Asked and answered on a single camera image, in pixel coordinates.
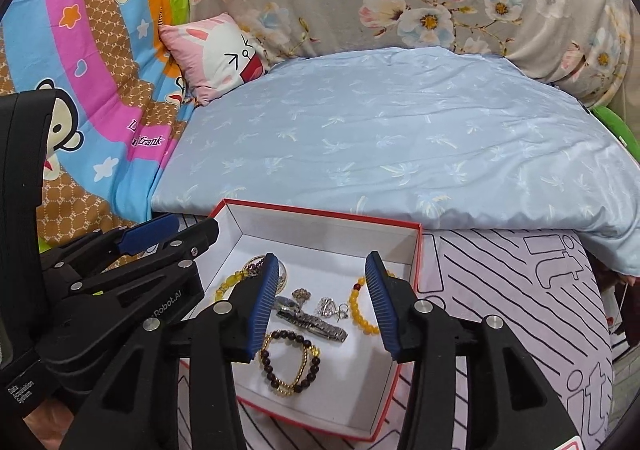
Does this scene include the dark bead bracelet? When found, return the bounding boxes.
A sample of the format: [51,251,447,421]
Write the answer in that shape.
[259,330,322,393]

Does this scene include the striped bed sheet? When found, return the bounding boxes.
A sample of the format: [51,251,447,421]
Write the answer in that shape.
[150,213,616,450]

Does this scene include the cartoon monkey blanket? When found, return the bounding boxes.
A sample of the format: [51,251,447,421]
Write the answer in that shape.
[0,0,201,252]

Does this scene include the silver earrings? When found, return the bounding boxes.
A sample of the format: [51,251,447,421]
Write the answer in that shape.
[314,297,351,322]

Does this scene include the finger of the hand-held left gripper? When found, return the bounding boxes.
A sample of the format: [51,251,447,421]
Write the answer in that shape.
[41,214,181,277]
[69,218,222,303]

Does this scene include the green plastic object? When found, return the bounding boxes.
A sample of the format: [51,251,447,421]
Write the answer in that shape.
[592,103,640,156]

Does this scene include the red cardboard box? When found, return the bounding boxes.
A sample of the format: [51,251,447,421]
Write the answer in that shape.
[192,199,425,442]

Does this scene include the gold bangle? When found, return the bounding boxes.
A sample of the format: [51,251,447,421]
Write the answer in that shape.
[244,255,290,292]

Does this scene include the silver wrist watch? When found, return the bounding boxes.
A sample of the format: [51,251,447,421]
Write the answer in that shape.
[274,295,349,344]

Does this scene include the light blue quilt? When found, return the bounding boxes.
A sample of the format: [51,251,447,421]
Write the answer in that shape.
[150,46,640,276]

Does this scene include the gold stretch bracelet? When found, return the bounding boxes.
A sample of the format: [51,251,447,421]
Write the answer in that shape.
[272,337,312,398]

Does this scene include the yellow bead bracelet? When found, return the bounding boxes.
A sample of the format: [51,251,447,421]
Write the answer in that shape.
[215,267,253,302]
[348,269,396,337]

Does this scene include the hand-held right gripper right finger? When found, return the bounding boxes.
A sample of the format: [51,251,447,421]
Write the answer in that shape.
[364,251,582,450]

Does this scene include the pink rabbit pillow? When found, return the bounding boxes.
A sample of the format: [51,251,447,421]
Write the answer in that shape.
[159,13,271,106]

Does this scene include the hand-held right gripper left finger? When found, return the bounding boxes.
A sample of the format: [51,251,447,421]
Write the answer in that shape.
[60,252,281,450]

